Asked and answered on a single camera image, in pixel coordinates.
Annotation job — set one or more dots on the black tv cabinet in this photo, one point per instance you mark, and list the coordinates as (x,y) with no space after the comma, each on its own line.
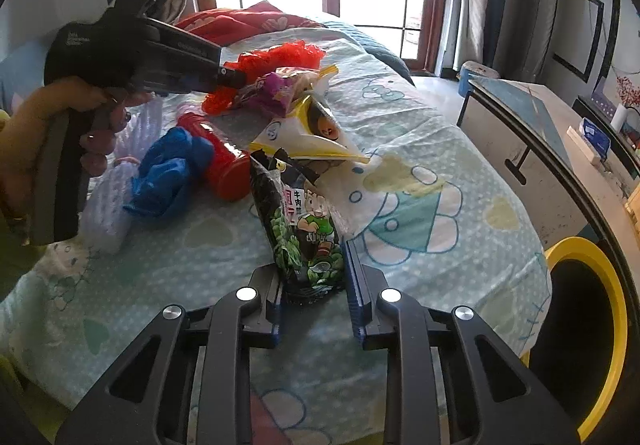
(620,147)

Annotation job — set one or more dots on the yellow rim trash bin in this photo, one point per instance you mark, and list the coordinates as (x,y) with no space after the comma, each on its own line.
(581,346)

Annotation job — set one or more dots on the light green cartoon bedsheet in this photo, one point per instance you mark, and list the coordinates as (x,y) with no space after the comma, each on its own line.
(426,209)

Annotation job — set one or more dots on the white vase red flowers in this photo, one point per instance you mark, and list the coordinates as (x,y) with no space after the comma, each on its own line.
(628,96)

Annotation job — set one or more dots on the blue plastic bag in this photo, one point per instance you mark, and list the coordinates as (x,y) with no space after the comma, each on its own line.
(167,173)

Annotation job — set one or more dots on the blue quilted bedspread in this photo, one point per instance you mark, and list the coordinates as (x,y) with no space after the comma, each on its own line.
(372,47)

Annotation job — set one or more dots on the grey standing air conditioner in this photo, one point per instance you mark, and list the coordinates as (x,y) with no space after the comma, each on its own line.
(520,0)

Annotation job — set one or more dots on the left hand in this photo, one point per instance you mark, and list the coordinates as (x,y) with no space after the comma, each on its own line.
(23,134)

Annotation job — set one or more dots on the blue tissue pack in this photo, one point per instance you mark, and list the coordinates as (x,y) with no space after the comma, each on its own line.
(595,137)

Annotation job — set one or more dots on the blue white round bin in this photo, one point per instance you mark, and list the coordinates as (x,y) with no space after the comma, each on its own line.
(471,69)

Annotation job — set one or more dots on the white foam fruit net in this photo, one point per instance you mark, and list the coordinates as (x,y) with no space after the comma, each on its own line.
(105,223)

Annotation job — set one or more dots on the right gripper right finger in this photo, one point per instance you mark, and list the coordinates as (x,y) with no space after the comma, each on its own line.
(448,373)

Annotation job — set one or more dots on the yellow white snack bag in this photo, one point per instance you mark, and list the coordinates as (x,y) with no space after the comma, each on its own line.
(309,130)

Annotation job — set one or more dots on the red plastic cup stack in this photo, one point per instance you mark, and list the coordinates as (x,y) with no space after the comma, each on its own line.
(228,174)

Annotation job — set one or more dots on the red floral blanket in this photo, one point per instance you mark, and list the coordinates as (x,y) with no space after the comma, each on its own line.
(227,26)

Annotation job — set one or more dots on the green black snack bag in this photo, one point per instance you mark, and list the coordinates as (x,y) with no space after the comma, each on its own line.
(298,223)

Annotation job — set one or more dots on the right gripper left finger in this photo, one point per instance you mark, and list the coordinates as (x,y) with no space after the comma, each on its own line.
(186,372)

